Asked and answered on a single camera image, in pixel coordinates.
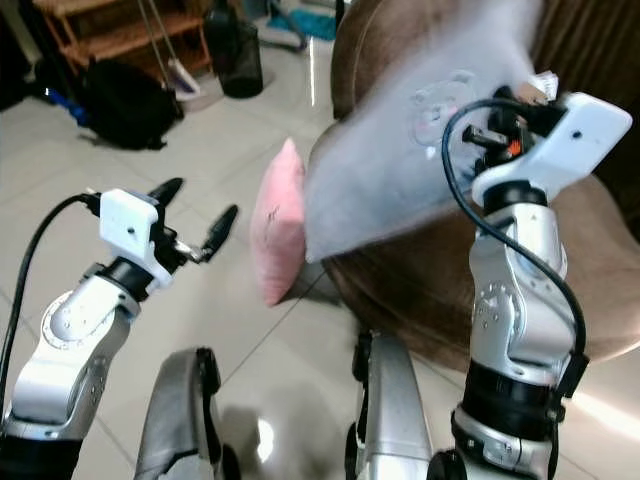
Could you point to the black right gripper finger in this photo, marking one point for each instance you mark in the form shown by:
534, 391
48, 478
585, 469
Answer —
485, 138

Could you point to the grey bear print pillow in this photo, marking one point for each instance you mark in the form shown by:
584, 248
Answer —
380, 170

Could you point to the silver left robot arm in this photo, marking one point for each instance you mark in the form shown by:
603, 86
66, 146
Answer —
65, 345

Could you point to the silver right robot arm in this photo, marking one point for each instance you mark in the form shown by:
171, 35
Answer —
520, 300

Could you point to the pink pillow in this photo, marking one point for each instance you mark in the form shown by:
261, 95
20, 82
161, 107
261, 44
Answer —
282, 225

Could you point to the brown sofa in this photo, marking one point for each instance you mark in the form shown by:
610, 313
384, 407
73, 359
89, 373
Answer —
420, 290

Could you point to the blue floor mat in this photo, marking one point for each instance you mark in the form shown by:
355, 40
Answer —
305, 24

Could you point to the black backpack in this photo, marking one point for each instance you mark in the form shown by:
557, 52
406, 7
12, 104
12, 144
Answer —
130, 103

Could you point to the brown curtain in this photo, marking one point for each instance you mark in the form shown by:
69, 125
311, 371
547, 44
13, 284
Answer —
600, 70

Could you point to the blue plastic object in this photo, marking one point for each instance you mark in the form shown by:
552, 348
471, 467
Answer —
65, 105

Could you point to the black mesh waste bin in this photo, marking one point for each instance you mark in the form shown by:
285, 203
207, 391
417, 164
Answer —
238, 58

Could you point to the wooden shelf rack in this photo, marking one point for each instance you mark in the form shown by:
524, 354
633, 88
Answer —
105, 32

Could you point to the silver left robot leg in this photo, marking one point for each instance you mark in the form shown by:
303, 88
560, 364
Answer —
175, 420

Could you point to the silver robot leg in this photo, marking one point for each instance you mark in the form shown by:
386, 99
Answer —
390, 420
175, 420

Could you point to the silver right robot leg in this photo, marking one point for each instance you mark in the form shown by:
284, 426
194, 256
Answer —
390, 420

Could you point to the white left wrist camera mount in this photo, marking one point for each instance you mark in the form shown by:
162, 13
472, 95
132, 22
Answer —
130, 228

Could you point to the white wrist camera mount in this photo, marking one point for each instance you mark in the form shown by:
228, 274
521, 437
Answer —
565, 140
130, 228

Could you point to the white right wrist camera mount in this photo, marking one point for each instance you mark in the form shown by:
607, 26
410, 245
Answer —
565, 140

